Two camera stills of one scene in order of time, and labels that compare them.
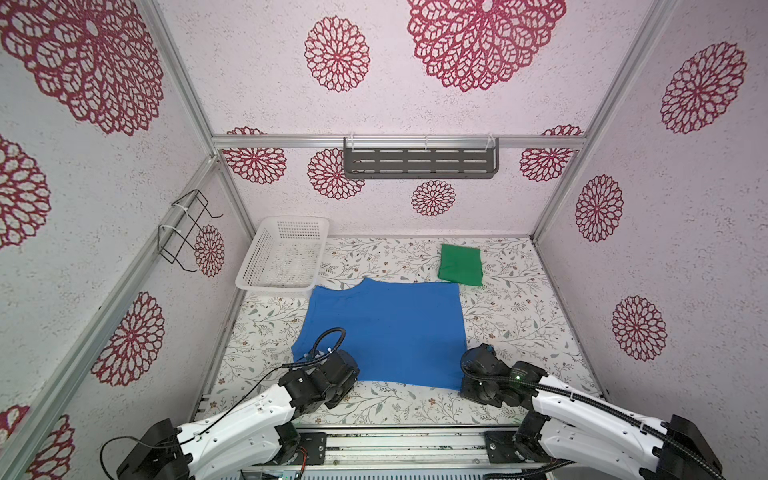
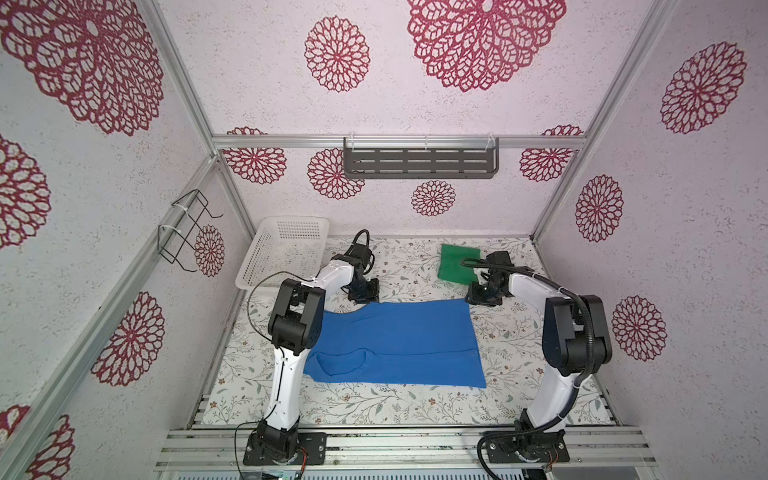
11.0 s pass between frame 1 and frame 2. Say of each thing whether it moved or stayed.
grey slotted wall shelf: stayed
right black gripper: moved
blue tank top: moved
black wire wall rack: stayed
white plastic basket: stayed
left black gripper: moved
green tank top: stayed
